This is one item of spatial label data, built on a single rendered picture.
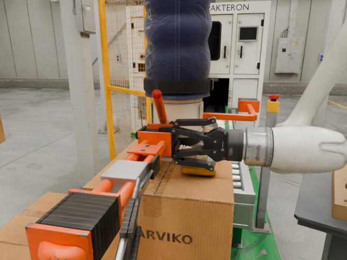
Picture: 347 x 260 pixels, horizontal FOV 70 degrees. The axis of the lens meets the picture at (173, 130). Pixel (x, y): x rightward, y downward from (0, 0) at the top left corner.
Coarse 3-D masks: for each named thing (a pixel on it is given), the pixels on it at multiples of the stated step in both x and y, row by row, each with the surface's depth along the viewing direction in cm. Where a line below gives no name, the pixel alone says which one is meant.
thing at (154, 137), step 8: (144, 128) 64; (152, 128) 67; (136, 136) 61; (144, 136) 59; (152, 136) 59; (160, 136) 58; (168, 136) 58; (176, 136) 60; (152, 144) 59; (168, 144) 59; (176, 144) 62; (168, 152) 59
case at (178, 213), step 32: (224, 160) 85; (160, 192) 64; (192, 192) 64; (224, 192) 64; (160, 224) 66; (192, 224) 64; (224, 224) 62; (160, 256) 68; (192, 256) 66; (224, 256) 64
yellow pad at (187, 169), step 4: (216, 164) 76; (184, 168) 73; (188, 168) 73; (192, 168) 73; (196, 168) 72; (200, 168) 72; (204, 168) 72; (184, 172) 73; (188, 172) 73; (192, 172) 73; (196, 172) 72; (200, 172) 72; (204, 172) 72; (208, 172) 72; (212, 172) 71
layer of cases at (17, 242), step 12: (48, 192) 142; (36, 204) 130; (48, 204) 130; (24, 216) 120; (36, 216) 120; (0, 228) 112; (12, 228) 112; (24, 228) 112; (0, 240) 105; (12, 240) 104; (24, 240) 104; (0, 252) 98; (12, 252) 98; (24, 252) 98
